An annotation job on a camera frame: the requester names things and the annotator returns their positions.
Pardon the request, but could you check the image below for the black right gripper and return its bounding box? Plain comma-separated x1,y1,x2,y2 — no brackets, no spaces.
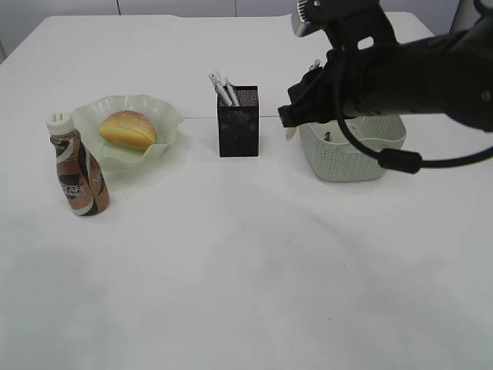
278,50,345,128

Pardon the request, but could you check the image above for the cream white pen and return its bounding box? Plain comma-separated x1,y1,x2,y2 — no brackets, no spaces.
285,59,320,141

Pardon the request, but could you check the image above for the blue grey pen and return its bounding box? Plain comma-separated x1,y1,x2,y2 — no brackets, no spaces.
214,84,232,106

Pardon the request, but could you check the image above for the clear plastic ruler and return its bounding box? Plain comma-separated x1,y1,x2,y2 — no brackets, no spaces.
209,71,222,88

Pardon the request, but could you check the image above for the bread roll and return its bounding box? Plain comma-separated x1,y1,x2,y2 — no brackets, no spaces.
99,110,157,150

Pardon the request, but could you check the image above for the brown coffee bottle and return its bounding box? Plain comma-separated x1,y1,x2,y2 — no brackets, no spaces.
45,113,109,217

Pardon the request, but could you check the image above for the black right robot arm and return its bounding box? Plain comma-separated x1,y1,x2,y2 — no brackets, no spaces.
278,1,492,133

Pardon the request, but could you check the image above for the light green woven basket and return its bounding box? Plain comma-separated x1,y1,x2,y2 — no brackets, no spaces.
299,116,407,183

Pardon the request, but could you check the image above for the black pen holder box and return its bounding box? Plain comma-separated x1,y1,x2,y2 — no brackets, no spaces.
216,86,260,157

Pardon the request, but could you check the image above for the pale green wavy plate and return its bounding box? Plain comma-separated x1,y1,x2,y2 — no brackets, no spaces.
72,95,183,171

